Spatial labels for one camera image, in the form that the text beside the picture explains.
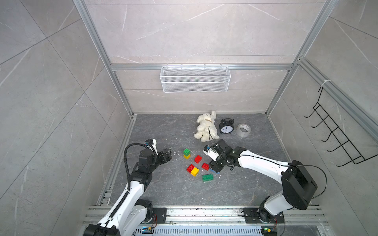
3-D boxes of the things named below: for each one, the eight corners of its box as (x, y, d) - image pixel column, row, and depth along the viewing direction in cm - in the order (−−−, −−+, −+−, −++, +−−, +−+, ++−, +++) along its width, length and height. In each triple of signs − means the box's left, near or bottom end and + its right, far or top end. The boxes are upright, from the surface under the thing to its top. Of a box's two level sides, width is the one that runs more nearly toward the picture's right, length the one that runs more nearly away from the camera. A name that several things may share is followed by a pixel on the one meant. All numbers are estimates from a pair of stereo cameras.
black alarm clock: (219, 133, 109) (221, 123, 100) (218, 128, 113) (220, 118, 104) (231, 133, 109) (235, 123, 100) (230, 128, 113) (233, 118, 104)
